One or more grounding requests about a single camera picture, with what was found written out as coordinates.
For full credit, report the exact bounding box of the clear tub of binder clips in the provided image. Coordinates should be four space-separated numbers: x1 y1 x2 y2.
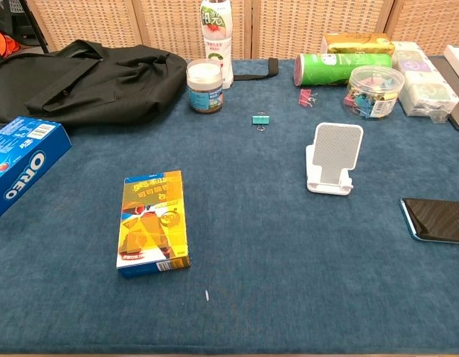
342 65 406 120

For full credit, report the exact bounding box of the black smartphone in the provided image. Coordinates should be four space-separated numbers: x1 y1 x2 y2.
399 197 459 245

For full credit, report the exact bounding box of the black backpack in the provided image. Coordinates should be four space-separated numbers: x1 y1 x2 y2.
0 39 188 126

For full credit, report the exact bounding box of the grey laptop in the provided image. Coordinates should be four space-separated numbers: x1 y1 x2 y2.
428 55 459 132

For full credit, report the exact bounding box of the white phone stand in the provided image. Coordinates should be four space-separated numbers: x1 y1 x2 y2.
305 122 365 197

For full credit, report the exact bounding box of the yellow snack box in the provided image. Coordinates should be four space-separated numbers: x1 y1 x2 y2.
116 170 192 280

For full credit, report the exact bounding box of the orange object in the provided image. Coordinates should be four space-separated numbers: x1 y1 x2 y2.
0 28 21 60

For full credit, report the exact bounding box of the pink binder clip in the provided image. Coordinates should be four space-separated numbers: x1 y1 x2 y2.
298 88 319 109

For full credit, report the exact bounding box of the blue Oreo box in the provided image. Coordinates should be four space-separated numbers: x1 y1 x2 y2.
0 115 73 225

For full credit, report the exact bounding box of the green chips can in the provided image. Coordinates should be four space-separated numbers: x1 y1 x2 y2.
293 52 394 88

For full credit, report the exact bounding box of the white box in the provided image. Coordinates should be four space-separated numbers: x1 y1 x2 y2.
443 44 459 80

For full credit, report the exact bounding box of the white drink bottle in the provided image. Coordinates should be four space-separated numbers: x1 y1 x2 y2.
200 0 235 91

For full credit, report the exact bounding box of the wooden woven screen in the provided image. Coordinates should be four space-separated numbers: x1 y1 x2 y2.
25 0 459 60

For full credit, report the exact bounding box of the brown spread jar white lid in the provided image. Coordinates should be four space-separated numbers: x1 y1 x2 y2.
186 58 224 115

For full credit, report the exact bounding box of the white tissue packs bundle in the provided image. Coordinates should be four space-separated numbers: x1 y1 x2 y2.
391 41 459 118

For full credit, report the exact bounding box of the blue table cloth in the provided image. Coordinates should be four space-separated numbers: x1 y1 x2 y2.
0 58 459 356

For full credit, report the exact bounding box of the green binder clip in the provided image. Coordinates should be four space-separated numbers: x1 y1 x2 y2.
251 112 272 132

